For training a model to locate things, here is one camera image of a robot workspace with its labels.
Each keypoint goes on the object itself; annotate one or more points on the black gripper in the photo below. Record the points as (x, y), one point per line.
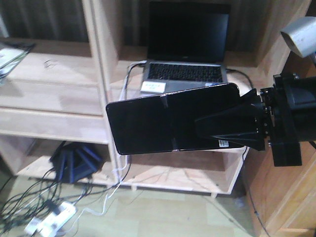
(291, 119)

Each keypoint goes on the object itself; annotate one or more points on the black smartphone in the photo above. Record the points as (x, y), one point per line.
(166, 122)

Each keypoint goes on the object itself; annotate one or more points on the black laptop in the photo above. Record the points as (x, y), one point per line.
(186, 44)

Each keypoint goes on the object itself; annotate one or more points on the black blue router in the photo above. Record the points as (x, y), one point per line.
(74, 161)

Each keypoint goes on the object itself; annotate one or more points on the low wooden shelf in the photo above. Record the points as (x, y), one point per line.
(59, 92)

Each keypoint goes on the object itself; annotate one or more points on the white power strip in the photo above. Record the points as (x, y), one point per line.
(53, 222)

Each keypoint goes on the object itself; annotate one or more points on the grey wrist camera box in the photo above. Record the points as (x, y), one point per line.
(300, 36)

